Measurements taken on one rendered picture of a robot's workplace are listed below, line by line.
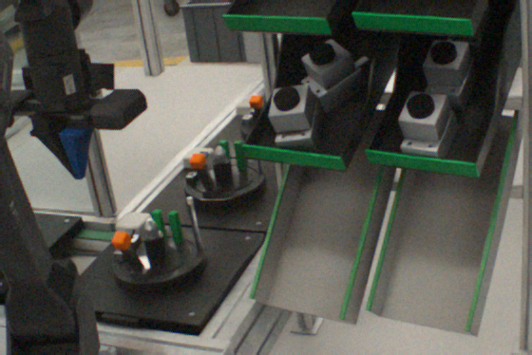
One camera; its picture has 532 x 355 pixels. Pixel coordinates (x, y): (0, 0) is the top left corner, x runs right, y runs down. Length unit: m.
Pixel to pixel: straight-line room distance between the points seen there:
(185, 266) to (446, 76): 0.48
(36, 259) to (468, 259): 0.52
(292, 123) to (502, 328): 0.46
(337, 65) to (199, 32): 2.26
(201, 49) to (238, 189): 1.90
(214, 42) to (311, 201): 2.16
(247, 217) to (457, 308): 0.45
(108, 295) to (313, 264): 0.31
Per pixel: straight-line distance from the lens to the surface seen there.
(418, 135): 0.93
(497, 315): 1.28
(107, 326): 1.19
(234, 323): 1.14
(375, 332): 1.25
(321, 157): 0.96
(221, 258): 1.26
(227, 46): 3.22
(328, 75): 1.00
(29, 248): 0.77
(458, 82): 0.98
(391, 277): 1.07
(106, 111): 0.89
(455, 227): 1.06
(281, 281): 1.11
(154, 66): 2.43
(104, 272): 1.29
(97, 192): 1.45
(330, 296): 1.07
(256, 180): 1.42
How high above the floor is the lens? 1.61
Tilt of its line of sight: 28 degrees down
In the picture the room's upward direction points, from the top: 7 degrees counter-clockwise
